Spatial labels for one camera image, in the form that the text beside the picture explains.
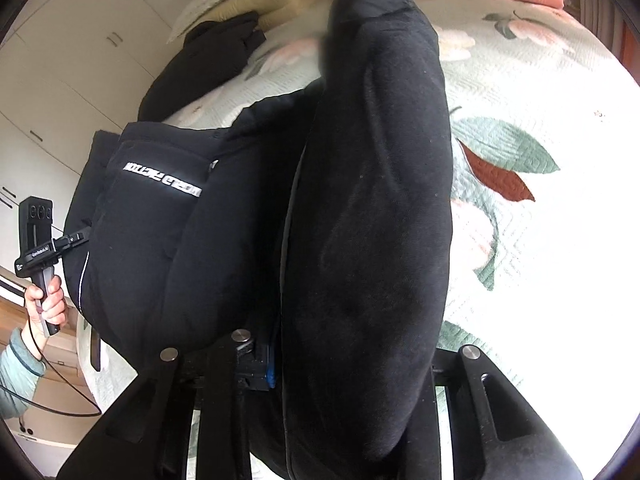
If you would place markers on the white wardrobe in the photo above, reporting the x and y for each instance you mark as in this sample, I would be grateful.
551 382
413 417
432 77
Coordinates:
90 60

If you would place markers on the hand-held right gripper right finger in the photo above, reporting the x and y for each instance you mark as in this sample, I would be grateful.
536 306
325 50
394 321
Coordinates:
475 385

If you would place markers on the black folded garment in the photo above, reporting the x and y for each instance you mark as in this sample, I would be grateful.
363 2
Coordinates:
200 65

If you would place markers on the black hooded jacket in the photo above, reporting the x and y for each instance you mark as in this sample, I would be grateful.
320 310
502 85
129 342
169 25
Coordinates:
360 210

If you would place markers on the cream folded blanket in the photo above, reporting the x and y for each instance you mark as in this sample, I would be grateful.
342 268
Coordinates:
250 0

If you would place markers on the brown curtain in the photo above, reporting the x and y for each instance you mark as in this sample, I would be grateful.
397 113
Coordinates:
607 20

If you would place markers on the person's left forearm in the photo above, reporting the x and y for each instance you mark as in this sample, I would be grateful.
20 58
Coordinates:
17 375

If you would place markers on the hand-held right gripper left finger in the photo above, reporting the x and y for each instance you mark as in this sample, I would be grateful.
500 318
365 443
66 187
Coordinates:
270 377

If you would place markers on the floral quilted bedspread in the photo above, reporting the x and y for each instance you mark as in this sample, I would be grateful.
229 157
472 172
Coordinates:
540 240

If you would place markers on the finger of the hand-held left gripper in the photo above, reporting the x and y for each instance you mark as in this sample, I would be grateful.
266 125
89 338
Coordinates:
72 239

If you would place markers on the person's left hand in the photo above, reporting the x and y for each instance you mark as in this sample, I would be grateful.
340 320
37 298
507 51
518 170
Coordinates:
55 310

